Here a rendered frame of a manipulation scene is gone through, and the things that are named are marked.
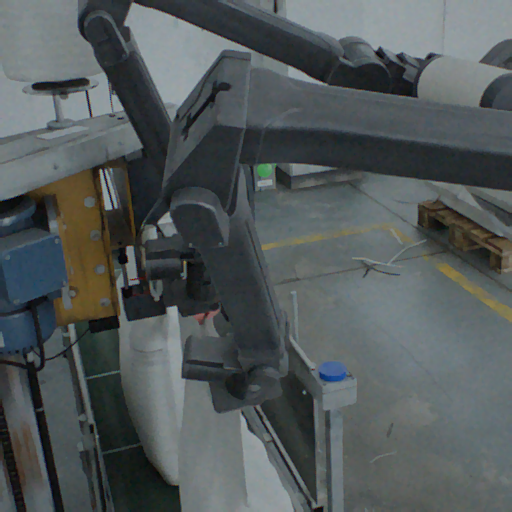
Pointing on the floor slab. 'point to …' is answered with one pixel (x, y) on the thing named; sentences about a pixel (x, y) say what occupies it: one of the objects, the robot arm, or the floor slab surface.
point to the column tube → (23, 442)
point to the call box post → (334, 459)
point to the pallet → (467, 233)
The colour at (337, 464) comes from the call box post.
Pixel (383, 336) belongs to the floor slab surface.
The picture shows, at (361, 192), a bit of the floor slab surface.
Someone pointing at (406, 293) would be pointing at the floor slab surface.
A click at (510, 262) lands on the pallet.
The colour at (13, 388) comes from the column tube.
